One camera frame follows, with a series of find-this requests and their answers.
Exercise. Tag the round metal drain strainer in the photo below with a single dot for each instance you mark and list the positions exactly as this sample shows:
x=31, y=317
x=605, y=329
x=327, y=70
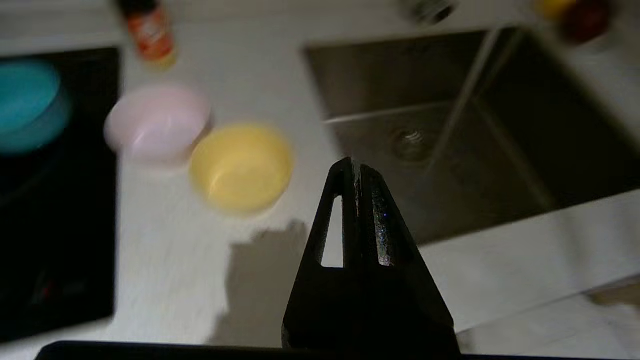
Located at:
x=411, y=142

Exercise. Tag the blue plastic bowl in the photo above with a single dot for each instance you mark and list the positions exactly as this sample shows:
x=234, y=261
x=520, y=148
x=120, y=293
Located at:
x=27, y=105

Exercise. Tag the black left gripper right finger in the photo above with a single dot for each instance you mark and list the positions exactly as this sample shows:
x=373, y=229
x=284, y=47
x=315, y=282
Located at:
x=405, y=305

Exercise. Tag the chrome faucet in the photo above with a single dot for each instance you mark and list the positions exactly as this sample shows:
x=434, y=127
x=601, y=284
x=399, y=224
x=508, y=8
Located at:
x=430, y=9

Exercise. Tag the orange yellow detergent bottle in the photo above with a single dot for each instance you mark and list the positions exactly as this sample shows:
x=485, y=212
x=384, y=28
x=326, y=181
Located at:
x=150, y=32

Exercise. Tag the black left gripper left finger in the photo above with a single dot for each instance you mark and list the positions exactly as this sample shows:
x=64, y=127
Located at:
x=325, y=300

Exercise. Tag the black glass cooktop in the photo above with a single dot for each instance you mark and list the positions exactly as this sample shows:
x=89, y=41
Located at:
x=55, y=200

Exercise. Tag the dark red apple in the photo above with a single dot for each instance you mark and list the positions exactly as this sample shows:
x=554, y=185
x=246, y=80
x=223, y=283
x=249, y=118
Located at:
x=585, y=20

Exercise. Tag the yellow plastic bowl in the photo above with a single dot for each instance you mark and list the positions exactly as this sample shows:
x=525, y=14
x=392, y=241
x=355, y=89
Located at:
x=240, y=167

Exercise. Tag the pink plastic bowl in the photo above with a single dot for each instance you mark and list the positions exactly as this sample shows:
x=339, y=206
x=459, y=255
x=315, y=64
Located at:
x=155, y=122

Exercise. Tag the stainless steel sink basin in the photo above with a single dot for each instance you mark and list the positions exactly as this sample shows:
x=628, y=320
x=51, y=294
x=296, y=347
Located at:
x=475, y=125

